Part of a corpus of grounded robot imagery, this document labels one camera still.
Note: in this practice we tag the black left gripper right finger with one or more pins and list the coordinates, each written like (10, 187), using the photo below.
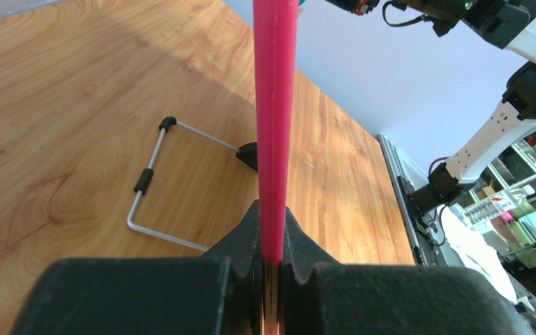
(324, 296)

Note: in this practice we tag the metal wire whiteboard stand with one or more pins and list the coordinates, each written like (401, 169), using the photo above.
(191, 182)

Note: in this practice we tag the white cloth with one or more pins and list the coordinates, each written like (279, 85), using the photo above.
(476, 254)

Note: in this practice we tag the pink framed whiteboard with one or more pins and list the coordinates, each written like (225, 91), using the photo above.
(275, 32)

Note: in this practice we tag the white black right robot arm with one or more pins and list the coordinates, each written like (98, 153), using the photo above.
(453, 82)

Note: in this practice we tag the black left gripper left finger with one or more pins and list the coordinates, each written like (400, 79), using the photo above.
(218, 292)

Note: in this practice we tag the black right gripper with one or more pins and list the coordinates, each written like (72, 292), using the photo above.
(443, 14)

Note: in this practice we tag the aluminium side rail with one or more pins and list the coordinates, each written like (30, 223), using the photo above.
(399, 176)

